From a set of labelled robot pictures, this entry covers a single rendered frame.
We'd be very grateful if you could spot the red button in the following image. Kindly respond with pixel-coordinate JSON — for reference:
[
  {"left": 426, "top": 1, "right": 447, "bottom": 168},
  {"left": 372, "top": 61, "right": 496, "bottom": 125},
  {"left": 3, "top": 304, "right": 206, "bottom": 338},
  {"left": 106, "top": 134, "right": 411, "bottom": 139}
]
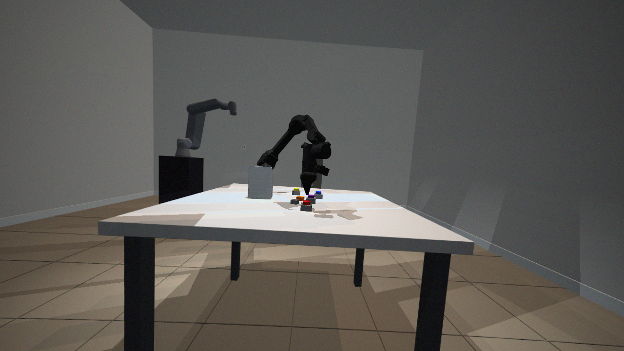
[{"left": 300, "top": 200, "right": 312, "bottom": 212}]

